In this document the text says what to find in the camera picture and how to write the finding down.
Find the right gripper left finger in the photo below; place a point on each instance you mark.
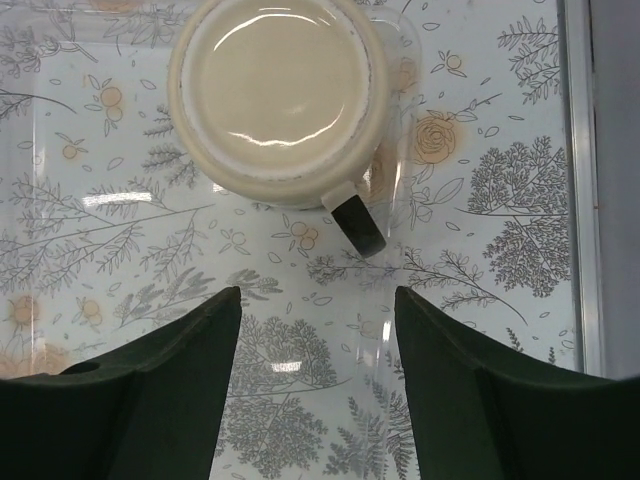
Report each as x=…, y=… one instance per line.
x=150, y=409

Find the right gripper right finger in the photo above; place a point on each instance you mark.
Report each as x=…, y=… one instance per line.
x=482, y=410

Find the cream mug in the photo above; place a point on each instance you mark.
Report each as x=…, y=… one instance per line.
x=284, y=103

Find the clear acrylic tray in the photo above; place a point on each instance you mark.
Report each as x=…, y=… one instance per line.
x=110, y=231

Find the floral table mat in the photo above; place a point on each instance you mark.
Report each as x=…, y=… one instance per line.
x=488, y=240

